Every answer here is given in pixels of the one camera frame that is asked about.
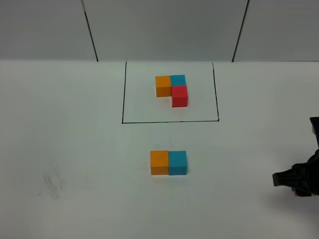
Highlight orange template cube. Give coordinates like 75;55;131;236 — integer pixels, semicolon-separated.
156;76;171;97

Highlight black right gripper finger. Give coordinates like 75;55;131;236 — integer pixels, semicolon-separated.
272;169;303;190

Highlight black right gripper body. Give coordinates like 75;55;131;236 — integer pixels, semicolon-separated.
306;117;319;196

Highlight blue template cube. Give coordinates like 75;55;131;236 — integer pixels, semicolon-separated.
170;75;186;86

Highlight red template cube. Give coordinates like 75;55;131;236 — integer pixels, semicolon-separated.
171;86;188;108

